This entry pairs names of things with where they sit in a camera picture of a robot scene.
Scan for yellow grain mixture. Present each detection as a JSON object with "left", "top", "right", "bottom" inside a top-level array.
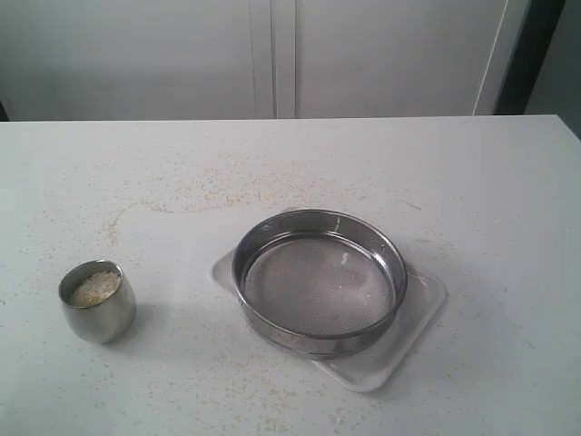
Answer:
[{"left": 69, "top": 272, "right": 122, "bottom": 307}]

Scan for white plastic tray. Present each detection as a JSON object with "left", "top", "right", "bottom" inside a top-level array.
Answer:
[{"left": 212, "top": 245, "right": 447, "bottom": 392}]

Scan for stainless steel cup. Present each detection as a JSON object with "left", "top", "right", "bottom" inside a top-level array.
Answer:
[{"left": 58, "top": 260, "right": 137, "bottom": 344}]

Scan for white cabinet doors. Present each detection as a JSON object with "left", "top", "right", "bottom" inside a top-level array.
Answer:
[{"left": 1, "top": 1, "right": 528, "bottom": 121}]

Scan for round steel mesh sieve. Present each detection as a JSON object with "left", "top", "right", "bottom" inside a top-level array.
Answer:
[{"left": 231, "top": 209, "right": 408, "bottom": 360}]

